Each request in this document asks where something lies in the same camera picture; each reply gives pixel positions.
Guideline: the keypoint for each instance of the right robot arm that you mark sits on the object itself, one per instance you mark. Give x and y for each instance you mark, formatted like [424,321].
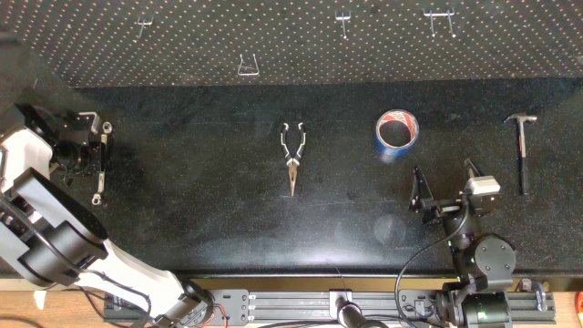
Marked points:
[485,264]

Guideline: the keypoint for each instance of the roll of blue tape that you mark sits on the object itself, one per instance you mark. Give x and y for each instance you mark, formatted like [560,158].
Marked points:
[385,145]

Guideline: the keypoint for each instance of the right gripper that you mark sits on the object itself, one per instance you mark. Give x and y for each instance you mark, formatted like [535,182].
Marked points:
[444,209]

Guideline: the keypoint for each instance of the hammer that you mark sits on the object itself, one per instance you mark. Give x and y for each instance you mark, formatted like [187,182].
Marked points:
[522,141]

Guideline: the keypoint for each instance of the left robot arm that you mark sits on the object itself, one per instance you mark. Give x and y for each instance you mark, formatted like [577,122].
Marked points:
[50,228]

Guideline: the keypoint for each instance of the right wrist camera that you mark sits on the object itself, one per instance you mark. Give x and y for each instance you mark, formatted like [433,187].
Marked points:
[482,185]

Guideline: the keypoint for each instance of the black pegboard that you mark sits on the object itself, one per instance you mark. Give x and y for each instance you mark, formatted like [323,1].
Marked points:
[291,45]

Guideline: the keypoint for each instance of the wrench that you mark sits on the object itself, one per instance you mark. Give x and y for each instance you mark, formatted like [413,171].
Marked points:
[99,184]

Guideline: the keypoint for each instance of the pliers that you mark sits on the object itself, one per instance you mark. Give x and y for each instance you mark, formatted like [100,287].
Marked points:
[293,173]

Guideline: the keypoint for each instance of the mounting rail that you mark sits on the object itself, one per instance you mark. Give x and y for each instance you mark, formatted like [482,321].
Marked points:
[291,307]

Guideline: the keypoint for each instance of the metal hook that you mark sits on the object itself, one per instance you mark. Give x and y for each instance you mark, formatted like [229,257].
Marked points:
[248,72]
[143,23]
[343,20]
[439,14]

